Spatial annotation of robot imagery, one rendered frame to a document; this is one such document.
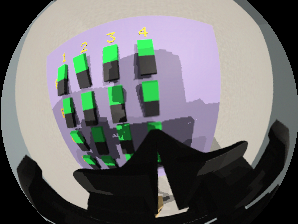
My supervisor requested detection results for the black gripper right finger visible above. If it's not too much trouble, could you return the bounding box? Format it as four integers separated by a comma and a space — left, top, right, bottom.
154, 129, 247, 210

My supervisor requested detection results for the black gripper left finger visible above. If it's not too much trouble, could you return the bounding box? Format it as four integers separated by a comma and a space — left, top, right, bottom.
73, 129, 158, 214

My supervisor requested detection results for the lavender switch panel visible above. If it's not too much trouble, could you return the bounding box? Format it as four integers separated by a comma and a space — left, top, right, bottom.
47, 15, 221, 169

